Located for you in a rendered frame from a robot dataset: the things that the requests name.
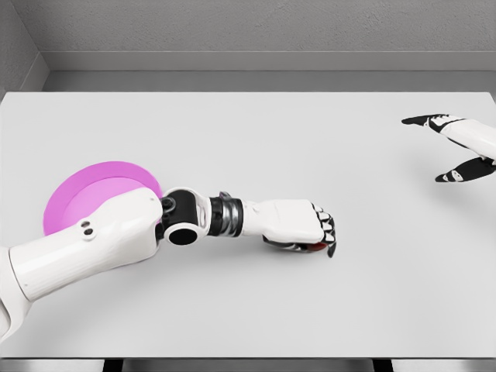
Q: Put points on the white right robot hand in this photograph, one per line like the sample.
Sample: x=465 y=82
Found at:
x=469 y=133

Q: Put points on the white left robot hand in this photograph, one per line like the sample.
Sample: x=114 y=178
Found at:
x=294 y=219

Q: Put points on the red apple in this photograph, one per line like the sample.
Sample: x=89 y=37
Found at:
x=317 y=247

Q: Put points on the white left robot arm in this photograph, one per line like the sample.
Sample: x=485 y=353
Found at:
x=100 y=236

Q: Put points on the pink round plate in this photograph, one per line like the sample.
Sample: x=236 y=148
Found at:
x=104 y=182

